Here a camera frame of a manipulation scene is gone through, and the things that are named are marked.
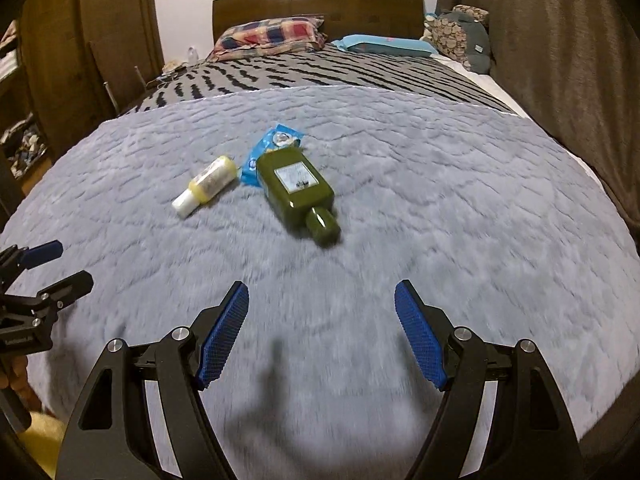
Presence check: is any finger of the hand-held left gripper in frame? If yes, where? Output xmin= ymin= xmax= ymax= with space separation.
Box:
xmin=36 ymin=270 xmax=95 ymax=312
xmin=20 ymin=240 xmax=64 ymax=268

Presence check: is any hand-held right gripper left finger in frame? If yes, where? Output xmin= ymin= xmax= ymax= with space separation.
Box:
xmin=55 ymin=280 xmax=250 ymax=480

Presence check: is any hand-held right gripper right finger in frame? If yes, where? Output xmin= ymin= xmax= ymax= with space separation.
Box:
xmin=394 ymin=280 xmax=586 ymax=480

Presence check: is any yellow white bottle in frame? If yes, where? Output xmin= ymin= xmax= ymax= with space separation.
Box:
xmin=171 ymin=156 xmax=238 ymax=219

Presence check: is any green bottle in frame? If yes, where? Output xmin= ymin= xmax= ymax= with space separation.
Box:
xmin=256 ymin=149 xmax=342 ymax=248

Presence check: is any blue packet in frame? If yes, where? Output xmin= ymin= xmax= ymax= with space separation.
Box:
xmin=239 ymin=125 xmax=306 ymax=187

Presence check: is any person's left hand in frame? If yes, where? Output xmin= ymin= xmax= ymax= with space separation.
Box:
xmin=0 ymin=356 xmax=29 ymax=397

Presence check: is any mixed clothes pile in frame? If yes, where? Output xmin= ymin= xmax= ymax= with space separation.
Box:
xmin=0 ymin=114 xmax=49 ymax=177

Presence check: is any yellow shaggy rug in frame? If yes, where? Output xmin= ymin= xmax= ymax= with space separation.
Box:
xmin=27 ymin=409 xmax=69 ymax=467

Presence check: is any grey fluffy blanket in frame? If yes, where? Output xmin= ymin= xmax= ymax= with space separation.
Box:
xmin=0 ymin=84 xmax=638 ymax=480

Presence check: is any folded clothes stack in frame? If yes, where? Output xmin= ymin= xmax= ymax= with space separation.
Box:
xmin=0 ymin=22 xmax=22 ymax=83

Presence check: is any dark wooden wardrobe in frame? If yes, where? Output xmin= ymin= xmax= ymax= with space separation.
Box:
xmin=0 ymin=0 xmax=164 ymax=196

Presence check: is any white bed sheet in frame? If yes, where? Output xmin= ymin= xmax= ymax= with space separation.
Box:
xmin=432 ymin=55 xmax=526 ymax=117

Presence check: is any grey black striped bedspread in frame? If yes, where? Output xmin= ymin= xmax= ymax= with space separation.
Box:
xmin=120 ymin=42 xmax=516 ymax=116

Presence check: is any brown curtain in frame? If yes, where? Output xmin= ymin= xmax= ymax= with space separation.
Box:
xmin=435 ymin=0 xmax=640 ymax=253

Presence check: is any grey plush toy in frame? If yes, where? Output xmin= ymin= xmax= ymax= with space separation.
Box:
xmin=462 ymin=12 xmax=494 ymax=75

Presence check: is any light blue pillow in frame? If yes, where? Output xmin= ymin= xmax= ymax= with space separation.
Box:
xmin=332 ymin=34 xmax=436 ymax=58

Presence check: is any plaid pillow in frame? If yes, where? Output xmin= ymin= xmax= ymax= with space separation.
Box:
xmin=212 ymin=17 xmax=326 ymax=56

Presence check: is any patterned cushion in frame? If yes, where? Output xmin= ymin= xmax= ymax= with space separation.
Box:
xmin=429 ymin=5 xmax=488 ymax=57

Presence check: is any dark wooden headboard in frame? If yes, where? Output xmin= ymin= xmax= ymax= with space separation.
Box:
xmin=212 ymin=0 xmax=425 ymax=51

